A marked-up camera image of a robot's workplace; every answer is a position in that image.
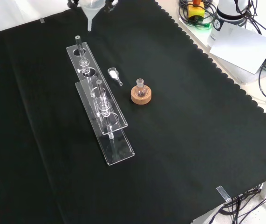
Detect pale board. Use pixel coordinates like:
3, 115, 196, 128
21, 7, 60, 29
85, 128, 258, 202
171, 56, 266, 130
218, 55, 263, 85

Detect small glass round-bottom flask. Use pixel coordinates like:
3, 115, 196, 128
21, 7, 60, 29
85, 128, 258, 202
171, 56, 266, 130
134, 78, 148, 98

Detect white paper sheet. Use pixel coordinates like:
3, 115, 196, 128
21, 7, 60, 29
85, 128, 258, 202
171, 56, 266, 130
209, 21, 266, 76

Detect cork ring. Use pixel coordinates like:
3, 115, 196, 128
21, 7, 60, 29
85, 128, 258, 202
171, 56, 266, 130
130, 84, 153, 106

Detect clear acrylic funnel stand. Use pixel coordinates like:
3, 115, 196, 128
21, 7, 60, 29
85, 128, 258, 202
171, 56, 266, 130
66, 35, 136, 167

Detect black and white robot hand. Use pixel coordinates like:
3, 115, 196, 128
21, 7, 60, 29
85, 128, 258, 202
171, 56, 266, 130
67, 0, 119, 14

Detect glass weighing funnel with powder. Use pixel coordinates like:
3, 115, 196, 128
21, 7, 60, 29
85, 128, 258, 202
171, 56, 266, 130
107, 67, 124, 87

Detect clear tape strip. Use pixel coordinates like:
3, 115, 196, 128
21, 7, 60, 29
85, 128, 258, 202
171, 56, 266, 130
216, 185, 232, 203

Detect yellow stop button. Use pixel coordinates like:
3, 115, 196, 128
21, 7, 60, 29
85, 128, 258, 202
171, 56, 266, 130
187, 0, 206, 21

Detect translucent white plastic funnel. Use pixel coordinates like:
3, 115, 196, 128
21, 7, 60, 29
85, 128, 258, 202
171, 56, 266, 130
80, 0, 106, 32

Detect black cables under bench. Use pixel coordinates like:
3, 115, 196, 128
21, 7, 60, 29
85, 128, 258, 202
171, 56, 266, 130
207, 183, 266, 224

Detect black cloth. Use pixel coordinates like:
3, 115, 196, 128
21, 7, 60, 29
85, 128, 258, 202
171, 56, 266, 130
0, 0, 266, 224

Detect green cable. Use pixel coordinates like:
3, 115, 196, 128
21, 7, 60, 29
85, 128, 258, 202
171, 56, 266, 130
188, 19, 212, 30

